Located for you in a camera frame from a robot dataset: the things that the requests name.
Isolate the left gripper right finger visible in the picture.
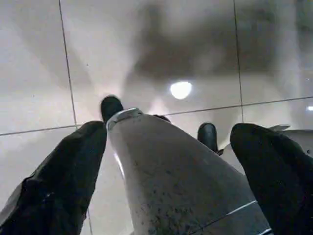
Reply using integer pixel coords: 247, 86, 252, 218
229, 123, 313, 235

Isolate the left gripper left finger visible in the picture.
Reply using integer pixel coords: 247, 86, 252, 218
0, 121, 107, 235

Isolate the black robot foot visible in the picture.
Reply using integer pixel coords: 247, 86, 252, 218
100, 96, 124, 123
197, 122, 224, 156

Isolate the grey robot leg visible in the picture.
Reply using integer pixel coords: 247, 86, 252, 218
270, 124, 313, 157
105, 108, 274, 235

